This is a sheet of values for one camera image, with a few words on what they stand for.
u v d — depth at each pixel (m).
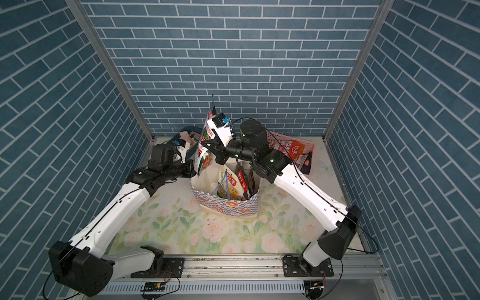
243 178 0.74
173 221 0.87
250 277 0.73
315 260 0.59
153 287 0.72
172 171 0.63
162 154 0.57
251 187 0.69
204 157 0.61
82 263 0.37
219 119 0.49
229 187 0.81
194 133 1.19
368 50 0.82
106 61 0.85
